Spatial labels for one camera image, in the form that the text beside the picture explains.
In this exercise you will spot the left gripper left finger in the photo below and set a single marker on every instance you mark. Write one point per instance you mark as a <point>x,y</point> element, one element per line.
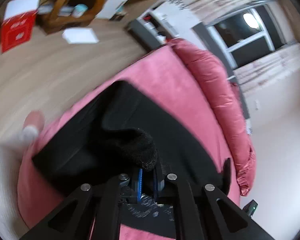
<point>84,214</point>

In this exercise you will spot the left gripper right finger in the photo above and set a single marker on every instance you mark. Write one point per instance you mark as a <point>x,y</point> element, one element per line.
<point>205,212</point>

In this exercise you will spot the black fleece pants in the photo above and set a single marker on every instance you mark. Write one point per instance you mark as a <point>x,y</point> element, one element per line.
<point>123,131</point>

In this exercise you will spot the pink rolled comforter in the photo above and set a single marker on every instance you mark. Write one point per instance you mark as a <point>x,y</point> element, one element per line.
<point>211,76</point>

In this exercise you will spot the pink bed sheet mattress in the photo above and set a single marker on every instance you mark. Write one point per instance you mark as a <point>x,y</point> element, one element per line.
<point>163,77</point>

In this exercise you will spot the dark window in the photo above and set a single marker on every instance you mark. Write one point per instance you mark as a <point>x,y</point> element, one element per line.
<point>247,35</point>

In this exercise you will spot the white paper sheet on floor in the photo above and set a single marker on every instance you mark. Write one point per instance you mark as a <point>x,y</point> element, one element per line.
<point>80,36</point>

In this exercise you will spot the white grey bedside cabinet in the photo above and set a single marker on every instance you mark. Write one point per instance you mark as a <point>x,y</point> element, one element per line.
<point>154,22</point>

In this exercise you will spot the red cardboard box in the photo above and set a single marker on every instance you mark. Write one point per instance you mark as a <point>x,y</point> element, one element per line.
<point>19,19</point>

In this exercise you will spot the teal lidded white pot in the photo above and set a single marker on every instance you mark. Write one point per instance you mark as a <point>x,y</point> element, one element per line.
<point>79,10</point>

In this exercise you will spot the wooden desk shelf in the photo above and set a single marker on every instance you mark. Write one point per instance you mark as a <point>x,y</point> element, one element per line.
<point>52,22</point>

